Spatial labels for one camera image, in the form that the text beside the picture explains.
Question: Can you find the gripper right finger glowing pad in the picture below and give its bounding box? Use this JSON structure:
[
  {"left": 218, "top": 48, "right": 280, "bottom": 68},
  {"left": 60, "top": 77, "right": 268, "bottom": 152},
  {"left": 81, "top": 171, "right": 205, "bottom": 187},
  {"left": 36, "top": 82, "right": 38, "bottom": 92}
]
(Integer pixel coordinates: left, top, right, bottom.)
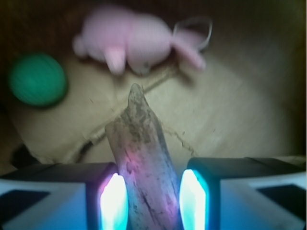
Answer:
[{"left": 179, "top": 157, "right": 307, "bottom": 230}]

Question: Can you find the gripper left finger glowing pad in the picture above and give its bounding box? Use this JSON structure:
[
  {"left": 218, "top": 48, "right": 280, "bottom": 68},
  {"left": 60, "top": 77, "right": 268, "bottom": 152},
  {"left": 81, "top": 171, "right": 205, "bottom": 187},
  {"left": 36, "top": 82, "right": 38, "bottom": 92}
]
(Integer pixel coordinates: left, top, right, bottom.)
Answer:
[{"left": 0, "top": 162, "right": 128, "bottom": 230}]

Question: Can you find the brown wood chip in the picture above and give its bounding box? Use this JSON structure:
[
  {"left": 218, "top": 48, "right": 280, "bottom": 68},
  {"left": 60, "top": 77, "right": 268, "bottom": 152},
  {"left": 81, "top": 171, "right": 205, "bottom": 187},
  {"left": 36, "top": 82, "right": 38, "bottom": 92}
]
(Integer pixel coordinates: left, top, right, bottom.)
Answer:
[{"left": 105, "top": 83, "right": 183, "bottom": 230}]

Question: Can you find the brown paper bag bin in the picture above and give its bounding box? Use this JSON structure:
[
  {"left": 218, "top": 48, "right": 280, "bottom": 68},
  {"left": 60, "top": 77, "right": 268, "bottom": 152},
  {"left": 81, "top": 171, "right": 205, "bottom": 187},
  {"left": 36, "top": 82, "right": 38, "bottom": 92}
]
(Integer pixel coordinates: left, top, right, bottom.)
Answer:
[{"left": 0, "top": 0, "right": 307, "bottom": 173}]

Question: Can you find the green dimpled ball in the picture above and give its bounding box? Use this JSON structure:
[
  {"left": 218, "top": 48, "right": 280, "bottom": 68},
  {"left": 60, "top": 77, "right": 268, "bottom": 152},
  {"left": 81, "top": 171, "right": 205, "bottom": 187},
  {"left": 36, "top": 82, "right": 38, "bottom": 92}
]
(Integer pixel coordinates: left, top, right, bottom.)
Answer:
[{"left": 8, "top": 53, "right": 68, "bottom": 107}]

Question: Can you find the pink plush bunny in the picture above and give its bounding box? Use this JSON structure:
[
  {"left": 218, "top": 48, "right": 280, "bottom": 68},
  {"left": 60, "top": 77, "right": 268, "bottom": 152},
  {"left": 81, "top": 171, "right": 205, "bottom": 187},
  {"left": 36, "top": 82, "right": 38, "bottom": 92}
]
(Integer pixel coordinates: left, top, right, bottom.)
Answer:
[{"left": 72, "top": 5, "right": 213, "bottom": 76}]

